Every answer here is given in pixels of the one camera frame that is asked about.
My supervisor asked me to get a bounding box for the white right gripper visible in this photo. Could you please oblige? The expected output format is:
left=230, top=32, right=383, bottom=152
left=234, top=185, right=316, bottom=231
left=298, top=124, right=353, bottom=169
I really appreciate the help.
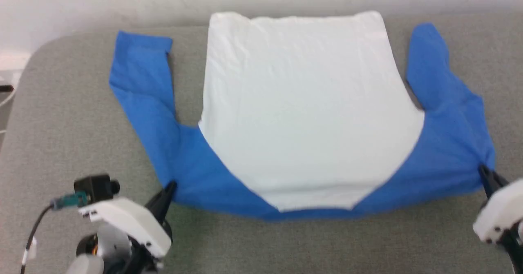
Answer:
left=472, top=165, right=523, bottom=244

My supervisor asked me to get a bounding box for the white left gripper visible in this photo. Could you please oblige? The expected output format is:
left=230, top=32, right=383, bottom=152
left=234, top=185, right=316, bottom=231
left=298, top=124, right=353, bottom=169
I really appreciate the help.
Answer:
left=78, top=180, right=177, bottom=261

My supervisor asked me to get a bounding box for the blue and white shirt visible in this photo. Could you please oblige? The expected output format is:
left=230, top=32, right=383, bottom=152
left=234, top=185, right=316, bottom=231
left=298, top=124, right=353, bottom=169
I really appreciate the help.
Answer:
left=108, top=10, right=497, bottom=222

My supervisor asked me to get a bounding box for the left black cable teal plug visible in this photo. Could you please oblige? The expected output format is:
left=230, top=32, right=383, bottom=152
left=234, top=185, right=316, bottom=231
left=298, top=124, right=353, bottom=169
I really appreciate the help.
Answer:
left=20, top=192, right=89, bottom=274

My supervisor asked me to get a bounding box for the white cable label tag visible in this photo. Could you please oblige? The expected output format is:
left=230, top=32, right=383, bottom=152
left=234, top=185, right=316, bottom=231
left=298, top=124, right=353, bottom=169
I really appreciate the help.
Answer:
left=22, top=236, right=38, bottom=266

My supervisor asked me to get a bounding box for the white wall socket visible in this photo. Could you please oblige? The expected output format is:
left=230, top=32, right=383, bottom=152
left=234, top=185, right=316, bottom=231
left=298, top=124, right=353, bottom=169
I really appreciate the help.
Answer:
left=0, top=51, right=31, bottom=73

